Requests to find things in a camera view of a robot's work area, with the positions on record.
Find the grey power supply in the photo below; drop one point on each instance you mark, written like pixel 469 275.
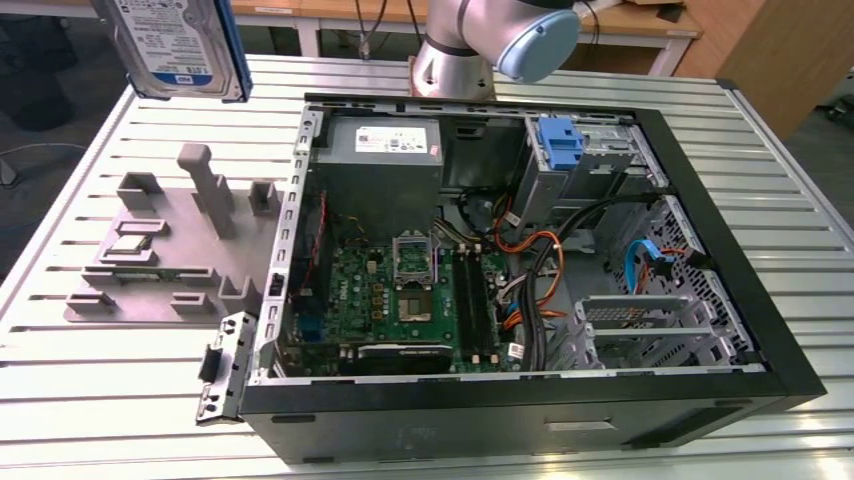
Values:
pixel 374 195

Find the metal disk bay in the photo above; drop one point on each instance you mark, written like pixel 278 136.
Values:
pixel 667 302

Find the green RAM stick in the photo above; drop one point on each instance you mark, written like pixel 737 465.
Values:
pixel 150 274

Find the wooden desk white frame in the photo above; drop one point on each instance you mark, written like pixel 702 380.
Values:
pixel 674 50

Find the black office chair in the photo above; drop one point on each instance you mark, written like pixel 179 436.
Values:
pixel 34 75

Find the black graphics card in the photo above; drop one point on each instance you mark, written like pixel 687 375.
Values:
pixel 401 352

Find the black RAM slot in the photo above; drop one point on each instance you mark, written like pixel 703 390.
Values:
pixel 483 300
pixel 466 300

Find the grey parts rack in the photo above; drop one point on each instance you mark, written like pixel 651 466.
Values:
pixel 194 250

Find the hard disk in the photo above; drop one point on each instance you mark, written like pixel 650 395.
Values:
pixel 174 45

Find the blue drive latch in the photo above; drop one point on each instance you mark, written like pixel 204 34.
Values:
pixel 561 145

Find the silver CPU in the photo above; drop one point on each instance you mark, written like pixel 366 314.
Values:
pixel 128 243

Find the metal drive cage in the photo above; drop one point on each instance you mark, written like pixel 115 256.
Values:
pixel 601 150

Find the green motherboard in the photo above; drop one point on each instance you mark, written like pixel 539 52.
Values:
pixel 354 300

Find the black PC case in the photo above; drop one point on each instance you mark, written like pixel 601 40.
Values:
pixel 467 420

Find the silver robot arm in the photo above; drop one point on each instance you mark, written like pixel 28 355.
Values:
pixel 454 65

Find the CPU socket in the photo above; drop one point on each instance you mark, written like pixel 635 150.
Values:
pixel 415 308

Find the metal card retainer bracket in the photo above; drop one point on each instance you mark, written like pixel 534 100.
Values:
pixel 234 350

